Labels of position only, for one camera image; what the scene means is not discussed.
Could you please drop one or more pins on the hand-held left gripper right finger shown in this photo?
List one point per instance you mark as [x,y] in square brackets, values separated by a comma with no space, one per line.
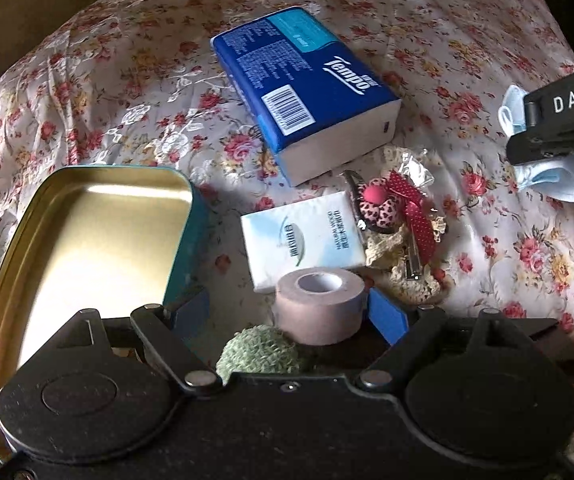
[387,317]

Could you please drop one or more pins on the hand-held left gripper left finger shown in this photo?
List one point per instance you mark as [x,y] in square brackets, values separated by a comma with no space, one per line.
[192,312]

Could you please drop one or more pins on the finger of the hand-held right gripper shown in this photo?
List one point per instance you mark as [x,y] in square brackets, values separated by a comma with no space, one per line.
[547,147]

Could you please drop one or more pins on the blue face mask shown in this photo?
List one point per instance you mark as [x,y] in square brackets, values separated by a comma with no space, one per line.
[557,185]

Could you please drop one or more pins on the cream lace scrunchie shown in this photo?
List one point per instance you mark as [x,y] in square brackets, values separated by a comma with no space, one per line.
[412,287]

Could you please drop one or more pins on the beige tape roll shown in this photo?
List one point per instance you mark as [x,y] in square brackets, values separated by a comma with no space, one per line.
[317,317]

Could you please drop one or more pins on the green knitted scrunchie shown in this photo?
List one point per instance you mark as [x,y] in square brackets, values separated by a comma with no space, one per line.
[257,355]

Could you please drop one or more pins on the white pocket tissue pack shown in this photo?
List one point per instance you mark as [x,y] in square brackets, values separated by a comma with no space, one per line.
[307,235]

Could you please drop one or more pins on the teal tin box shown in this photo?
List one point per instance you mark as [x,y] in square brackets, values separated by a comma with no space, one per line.
[92,240]

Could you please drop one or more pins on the red polka-dot bow clip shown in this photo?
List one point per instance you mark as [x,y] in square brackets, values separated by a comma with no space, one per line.
[419,220]

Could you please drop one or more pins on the clear plastic wrapper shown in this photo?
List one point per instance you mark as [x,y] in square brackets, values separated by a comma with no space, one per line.
[419,167]

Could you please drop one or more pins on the floral bedsheet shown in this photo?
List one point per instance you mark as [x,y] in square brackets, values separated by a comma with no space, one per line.
[117,85]

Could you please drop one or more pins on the blue tissue pack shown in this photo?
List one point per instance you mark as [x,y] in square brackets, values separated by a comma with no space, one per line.
[307,75]

